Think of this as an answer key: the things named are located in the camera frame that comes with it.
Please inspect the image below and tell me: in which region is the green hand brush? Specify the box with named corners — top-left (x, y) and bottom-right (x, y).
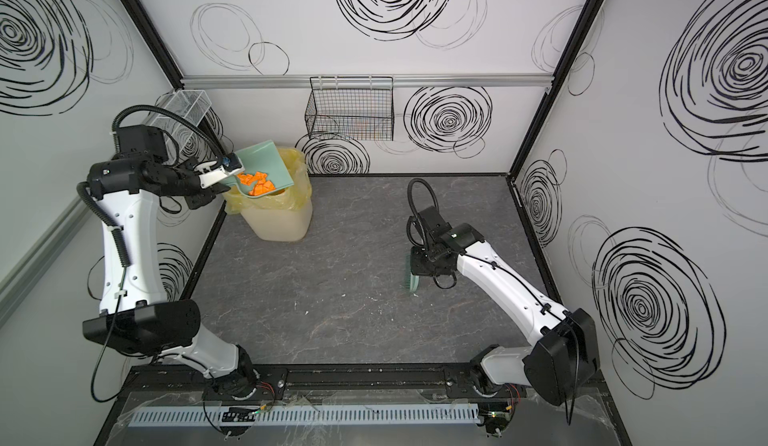
top-left (407, 252), bottom-right (419, 293)

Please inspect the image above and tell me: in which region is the green plastic dustpan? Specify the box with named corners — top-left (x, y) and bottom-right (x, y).
top-left (234, 140), bottom-right (294, 196)

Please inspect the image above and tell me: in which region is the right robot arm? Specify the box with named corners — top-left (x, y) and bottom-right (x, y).
top-left (406, 178), bottom-right (600, 421)

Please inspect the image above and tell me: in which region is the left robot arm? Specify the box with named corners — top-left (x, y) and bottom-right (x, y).
top-left (76, 104), bottom-right (260, 401)

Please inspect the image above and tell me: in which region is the orange scrap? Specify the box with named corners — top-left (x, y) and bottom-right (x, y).
top-left (249, 180), bottom-right (276, 197)
top-left (237, 171), bottom-right (268, 185)

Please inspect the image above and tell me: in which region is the orange scrap lower right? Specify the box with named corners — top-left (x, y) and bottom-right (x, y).
top-left (249, 180), bottom-right (276, 197)

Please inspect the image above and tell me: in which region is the yellow bin liner bag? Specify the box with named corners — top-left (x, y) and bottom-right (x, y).
top-left (223, 147), bottom-right (312, 214)

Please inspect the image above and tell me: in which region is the cream trash bin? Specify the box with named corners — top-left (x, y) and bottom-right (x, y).
top-left (240, 200), bottom-right (313, 242)

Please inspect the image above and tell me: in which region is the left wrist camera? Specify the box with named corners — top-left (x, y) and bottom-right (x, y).
top-left (194, 154), bottom-right (245, 188)

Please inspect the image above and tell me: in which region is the white wire shelf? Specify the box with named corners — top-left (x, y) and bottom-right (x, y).
top-left (145, 90), bottom-right (212, 144)

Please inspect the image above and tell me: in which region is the white slotted cable duct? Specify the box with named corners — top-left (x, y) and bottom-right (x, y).
top-left (128, 404), bottom-right (481, 429)

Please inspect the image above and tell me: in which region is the black wire basket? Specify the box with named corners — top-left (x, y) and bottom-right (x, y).
top-left (304, 76), bottom-right (395, 141)

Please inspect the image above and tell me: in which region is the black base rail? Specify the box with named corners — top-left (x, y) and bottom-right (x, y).
top-left (122, 361), bottom-right (607, 400)

